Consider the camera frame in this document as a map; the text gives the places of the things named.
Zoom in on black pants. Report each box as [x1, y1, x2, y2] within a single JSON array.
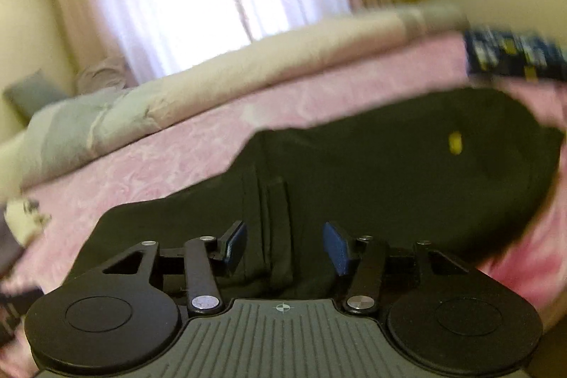
[[66, 88, 565, 303]]

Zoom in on navy floral folded cloth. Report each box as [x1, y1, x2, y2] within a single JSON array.
[[463, 26, 567, 82]]

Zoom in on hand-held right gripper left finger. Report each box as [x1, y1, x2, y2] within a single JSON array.
[[103, 221, 248, 315]]

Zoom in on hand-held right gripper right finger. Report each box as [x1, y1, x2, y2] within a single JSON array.
[[323, 222, 471, 315]]

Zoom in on purple and white sweater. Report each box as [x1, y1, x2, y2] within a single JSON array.
[[0, 219, 25, 261]]

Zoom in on pink rose printed blanket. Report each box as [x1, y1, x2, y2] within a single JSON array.
[[0, 30, 567, 378]]

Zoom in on grey and pink duvet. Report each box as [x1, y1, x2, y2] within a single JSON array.
[[0, 1, 470, 188]]

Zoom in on grey pillow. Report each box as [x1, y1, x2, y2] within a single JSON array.
[[2, 70, 72, 117]]

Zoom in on lavender crumpled cloth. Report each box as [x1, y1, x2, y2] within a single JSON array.
[[73, 57, 134, 95]]

